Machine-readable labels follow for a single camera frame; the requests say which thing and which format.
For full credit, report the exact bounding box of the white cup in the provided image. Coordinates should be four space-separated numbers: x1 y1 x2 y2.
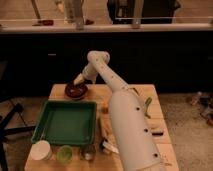
30 140 52 161

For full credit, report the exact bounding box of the silver metal cup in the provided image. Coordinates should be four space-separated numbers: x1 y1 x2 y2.
80 144 96 161

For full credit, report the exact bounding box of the orange bowl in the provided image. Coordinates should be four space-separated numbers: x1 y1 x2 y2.
66 94 86 101

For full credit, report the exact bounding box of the wooden stick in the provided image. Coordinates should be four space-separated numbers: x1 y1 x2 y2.
99 116 108 139

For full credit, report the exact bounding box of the black office chair base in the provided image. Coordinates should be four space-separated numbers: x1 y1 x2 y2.
0 59 37 171

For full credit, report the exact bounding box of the green cup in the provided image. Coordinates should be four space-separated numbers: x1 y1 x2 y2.
56 145 72 164

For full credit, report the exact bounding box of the yellow black sponge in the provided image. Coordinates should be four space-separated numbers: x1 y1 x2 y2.
151 124 164 136

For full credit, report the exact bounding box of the green plastic tray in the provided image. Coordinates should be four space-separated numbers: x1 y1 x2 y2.
31 101 97 146

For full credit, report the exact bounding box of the black cabinet counter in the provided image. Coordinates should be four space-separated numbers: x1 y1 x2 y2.
0 24 213 97

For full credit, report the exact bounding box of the orange round fruit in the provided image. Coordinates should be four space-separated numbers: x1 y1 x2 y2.
102 101 109 113

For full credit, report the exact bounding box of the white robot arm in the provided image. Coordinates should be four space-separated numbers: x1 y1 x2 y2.
74 51 167 171

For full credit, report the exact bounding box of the dark brown bowl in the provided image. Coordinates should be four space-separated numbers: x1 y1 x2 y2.
65 82 88 96

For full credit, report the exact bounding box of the white handled brush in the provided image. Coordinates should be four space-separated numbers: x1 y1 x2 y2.
99 139 119 155

